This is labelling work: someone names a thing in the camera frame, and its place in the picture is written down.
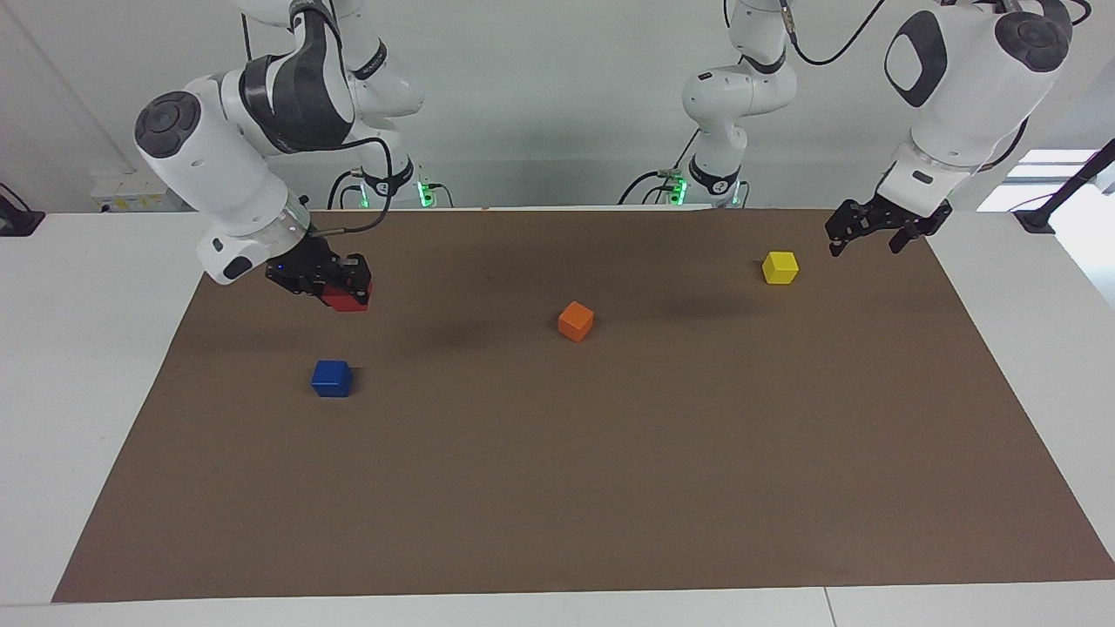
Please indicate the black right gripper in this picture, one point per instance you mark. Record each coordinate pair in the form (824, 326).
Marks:
(309, 261)

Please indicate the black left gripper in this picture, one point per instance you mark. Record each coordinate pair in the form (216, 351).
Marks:
(910, 216)

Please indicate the red wooden block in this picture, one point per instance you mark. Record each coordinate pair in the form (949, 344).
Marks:
(341, 301)

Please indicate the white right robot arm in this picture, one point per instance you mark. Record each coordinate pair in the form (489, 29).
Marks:
(218, 165)

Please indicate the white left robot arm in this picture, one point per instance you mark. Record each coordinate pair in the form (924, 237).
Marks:
(967, 87)

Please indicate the blue wooden block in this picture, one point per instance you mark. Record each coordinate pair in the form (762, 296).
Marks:
(332, 380)

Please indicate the yellow wooden block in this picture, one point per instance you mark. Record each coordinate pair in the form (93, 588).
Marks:
(780, 268)

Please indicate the orange wooden block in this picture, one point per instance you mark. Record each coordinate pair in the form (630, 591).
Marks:
(575, 322)

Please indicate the brown table mat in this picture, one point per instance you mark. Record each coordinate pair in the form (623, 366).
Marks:
(557, 479)

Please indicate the black table clamp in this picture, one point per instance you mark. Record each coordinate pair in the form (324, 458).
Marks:
(17, 222)

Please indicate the black camera stand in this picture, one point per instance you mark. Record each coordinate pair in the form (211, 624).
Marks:
(1058, 196)

